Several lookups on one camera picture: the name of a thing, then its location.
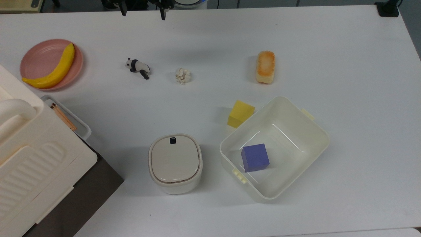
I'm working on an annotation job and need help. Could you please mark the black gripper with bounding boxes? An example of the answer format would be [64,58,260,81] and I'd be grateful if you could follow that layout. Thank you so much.
[101,0,175,21]

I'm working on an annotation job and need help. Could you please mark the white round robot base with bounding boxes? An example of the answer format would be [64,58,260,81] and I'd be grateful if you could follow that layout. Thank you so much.
[174,0,208,10]

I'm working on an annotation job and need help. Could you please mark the beige trash can lid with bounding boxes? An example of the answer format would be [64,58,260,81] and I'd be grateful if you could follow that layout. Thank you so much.
[150,135,201,183]

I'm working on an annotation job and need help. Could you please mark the white trash can body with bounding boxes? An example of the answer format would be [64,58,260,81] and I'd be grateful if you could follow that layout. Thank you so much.
[148,134,203,195]

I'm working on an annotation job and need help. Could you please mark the panda toy figure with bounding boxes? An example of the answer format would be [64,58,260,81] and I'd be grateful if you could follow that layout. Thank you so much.
[125,58,151,80]

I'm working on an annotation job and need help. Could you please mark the crumpled paper ball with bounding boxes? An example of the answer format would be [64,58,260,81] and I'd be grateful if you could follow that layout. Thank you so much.
[175,67,192,85]

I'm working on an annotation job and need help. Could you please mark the yellow banana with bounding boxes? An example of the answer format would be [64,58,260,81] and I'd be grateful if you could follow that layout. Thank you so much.
[22,43,75,89]

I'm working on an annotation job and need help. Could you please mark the pink round plate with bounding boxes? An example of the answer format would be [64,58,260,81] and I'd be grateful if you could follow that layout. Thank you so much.
[20,39,84,92]

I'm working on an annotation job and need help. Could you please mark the wooden side table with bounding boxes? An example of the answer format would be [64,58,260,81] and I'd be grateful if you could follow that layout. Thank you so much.
[0,0,45,14]

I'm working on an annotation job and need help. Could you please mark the clear tray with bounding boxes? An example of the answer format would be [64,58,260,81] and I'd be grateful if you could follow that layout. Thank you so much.
[40,95,92,141]

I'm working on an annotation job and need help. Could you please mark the toasted bread loaf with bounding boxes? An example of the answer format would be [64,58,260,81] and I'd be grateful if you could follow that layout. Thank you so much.
[256,50,275,84]

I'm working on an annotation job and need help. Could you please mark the yellow cube block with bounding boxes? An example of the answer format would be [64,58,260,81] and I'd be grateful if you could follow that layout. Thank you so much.
[227,100,256,129]

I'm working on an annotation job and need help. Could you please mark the white storage box lid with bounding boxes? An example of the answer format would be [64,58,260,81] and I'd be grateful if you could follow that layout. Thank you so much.
[0,65,98,237]

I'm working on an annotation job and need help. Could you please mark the blue cube block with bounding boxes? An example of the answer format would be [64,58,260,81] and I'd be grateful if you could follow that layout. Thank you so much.
[241,143,270,173]

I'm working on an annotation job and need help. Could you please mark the cream plastic storage bin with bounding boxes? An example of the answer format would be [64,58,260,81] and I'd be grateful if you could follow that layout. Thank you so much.
[219,96,330,201]

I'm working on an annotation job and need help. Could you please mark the dark brown base board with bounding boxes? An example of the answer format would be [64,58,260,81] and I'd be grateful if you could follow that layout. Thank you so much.
[22,144,125,237]

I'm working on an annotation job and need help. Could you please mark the black table clamp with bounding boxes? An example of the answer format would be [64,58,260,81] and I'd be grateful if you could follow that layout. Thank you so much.
[375,0,402,17]

